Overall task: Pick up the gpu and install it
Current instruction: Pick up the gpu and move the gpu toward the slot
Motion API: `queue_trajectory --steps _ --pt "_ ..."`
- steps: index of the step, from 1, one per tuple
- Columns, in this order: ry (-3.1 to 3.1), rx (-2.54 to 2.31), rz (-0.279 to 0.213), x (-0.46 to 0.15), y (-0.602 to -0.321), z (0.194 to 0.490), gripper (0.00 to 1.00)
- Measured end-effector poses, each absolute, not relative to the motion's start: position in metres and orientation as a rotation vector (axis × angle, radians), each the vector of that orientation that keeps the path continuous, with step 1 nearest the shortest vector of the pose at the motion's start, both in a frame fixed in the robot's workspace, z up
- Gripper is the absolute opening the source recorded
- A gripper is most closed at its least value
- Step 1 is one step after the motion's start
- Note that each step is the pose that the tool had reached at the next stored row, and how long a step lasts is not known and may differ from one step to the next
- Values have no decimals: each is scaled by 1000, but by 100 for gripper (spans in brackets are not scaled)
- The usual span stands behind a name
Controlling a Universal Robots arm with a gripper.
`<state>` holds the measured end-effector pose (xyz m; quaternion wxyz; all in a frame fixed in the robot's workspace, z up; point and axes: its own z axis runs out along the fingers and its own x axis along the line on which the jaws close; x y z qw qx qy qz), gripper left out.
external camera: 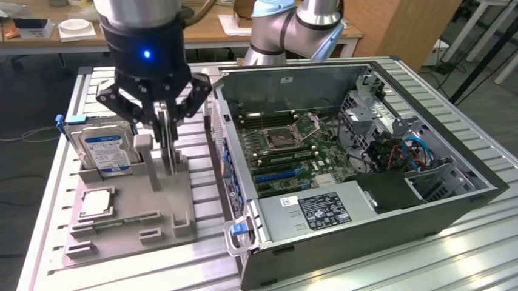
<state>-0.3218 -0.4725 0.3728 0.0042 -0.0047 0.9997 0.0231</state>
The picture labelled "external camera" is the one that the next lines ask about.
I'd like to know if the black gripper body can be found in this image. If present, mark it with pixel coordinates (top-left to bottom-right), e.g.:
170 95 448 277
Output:
98 15 194 105

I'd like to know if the black graphics card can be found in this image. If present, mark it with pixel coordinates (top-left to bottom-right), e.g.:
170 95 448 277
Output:
154 102 182 176

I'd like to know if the hard disk with blue caddy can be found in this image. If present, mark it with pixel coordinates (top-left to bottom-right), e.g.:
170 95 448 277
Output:
53 114 140 178

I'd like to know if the wooden desk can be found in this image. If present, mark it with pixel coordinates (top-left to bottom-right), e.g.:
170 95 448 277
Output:
0 0 364 66

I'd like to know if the white round container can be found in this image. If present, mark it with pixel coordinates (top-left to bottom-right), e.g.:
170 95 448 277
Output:
57 18 98 42

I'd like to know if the stack of white papers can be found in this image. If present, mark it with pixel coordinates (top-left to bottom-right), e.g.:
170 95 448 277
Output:
217 13 253 38

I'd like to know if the clear plastic bag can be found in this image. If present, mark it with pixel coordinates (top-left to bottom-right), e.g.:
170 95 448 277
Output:
66 2 97 22

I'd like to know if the CPU socket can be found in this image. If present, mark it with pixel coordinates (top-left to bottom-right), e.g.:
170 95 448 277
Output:
261 127 303 151

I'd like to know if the metal socket cover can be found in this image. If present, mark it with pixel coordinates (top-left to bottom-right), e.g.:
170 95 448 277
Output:
291 112 321 142

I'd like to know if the brown cardboard box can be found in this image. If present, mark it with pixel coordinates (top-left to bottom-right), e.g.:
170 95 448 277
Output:
233 0 257 19

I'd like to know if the white box with black lid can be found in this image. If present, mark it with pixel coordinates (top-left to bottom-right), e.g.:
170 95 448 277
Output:
10 18 54 39

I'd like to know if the RAM stick with green label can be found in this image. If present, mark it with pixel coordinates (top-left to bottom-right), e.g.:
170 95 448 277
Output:
256 150 313 167

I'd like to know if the grey parts rack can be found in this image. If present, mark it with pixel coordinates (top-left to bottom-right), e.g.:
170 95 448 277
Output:
60 133 198 268

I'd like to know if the silver CPU chip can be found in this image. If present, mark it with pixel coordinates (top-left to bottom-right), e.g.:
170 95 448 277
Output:
80 191 113 218

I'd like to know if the blue expansion slot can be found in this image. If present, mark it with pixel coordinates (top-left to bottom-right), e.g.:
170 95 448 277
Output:
252 169 303 184

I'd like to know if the green motherboard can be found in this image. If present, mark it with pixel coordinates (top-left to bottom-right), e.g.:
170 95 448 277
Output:
228 101 356 198

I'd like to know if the metal drive cage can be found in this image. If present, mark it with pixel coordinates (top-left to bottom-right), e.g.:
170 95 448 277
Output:
337 72 421 152

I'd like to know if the silver power supply unit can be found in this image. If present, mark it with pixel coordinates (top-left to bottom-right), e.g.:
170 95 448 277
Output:
248 181 379 243

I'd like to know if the wooden cabinet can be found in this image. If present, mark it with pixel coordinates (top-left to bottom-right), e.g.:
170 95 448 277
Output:
341 0 461 73

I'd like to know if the black open PC case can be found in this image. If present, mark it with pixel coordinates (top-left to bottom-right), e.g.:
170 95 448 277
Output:
200 62 509 291

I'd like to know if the metal disk bay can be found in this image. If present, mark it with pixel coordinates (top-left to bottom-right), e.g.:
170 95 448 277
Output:
404 159 492 203

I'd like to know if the black slanted pole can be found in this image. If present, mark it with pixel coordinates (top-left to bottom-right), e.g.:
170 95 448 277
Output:
448 0 518 104

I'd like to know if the grey floor cable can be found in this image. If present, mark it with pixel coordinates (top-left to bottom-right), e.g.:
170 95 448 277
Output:
0 126 61 143

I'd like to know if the orange wire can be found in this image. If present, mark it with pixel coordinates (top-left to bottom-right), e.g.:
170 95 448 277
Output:
385 144 401 170

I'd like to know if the blue wire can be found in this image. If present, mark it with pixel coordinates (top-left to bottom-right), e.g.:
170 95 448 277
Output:
401 136 436 170

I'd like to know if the white desk frame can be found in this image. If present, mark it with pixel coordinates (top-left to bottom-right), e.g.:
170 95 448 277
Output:
439 0 518 85

